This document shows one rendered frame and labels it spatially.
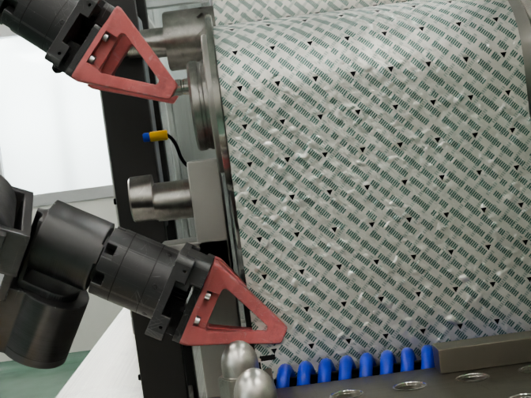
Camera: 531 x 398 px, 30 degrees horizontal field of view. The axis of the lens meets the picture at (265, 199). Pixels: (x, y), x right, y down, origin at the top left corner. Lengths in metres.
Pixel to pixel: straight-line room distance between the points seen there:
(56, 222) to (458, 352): 0.31
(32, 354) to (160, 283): 0.12
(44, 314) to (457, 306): 0.32
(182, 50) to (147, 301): 0.38
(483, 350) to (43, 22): 0.43
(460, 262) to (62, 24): 0.37
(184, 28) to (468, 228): 0.41
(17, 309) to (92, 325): 5.71
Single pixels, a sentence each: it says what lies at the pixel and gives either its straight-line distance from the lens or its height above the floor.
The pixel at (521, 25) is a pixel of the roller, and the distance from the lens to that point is 0.81.
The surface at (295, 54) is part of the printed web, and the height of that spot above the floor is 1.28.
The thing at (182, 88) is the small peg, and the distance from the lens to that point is 0.84.
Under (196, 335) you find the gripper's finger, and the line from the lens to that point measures 0.76.
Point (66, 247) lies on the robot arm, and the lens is 0.76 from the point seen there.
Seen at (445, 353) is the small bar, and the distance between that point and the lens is 0.73.
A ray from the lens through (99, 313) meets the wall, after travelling 6.48.
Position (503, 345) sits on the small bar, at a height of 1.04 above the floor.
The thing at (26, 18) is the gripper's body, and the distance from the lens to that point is 0.84.
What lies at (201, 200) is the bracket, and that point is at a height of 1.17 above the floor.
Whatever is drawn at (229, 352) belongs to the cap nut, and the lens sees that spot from 0.71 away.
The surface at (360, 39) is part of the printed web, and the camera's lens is 0.78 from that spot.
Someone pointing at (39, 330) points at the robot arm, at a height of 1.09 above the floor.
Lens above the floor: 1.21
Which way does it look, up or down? 3 degrees down
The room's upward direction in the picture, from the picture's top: 7 degrees counter-clockwise
